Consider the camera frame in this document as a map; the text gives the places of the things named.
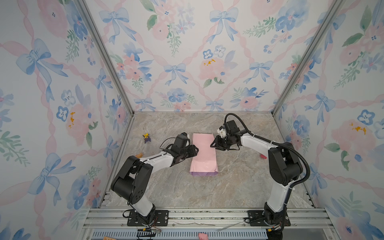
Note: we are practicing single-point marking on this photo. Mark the aluminium rail frame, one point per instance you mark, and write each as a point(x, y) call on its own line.
point(218, 224)

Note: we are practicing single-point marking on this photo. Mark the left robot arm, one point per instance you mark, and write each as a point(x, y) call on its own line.
point(132, 180)

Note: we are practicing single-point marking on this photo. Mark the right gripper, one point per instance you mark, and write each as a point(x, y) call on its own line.
point(217, 145)

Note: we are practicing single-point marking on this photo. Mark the pink object on rail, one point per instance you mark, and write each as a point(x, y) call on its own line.
point(203, 236)

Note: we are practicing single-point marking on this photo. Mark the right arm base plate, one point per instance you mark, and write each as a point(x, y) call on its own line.
point(261, 218)

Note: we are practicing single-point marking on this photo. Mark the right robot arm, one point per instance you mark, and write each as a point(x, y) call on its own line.
point(285, 166)

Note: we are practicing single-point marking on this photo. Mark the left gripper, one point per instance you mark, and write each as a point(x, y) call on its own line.
point(193, 152)

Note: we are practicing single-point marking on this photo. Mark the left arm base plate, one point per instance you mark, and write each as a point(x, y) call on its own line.
point(157, 218)

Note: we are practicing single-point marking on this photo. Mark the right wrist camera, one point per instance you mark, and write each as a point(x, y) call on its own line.
point(222, 132)

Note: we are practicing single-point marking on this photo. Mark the purple wrapping paper sheet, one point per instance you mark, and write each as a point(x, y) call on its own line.
point(205, 163)

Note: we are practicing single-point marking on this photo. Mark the yellow purple toy figure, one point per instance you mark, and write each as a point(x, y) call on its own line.
point(147, 138)

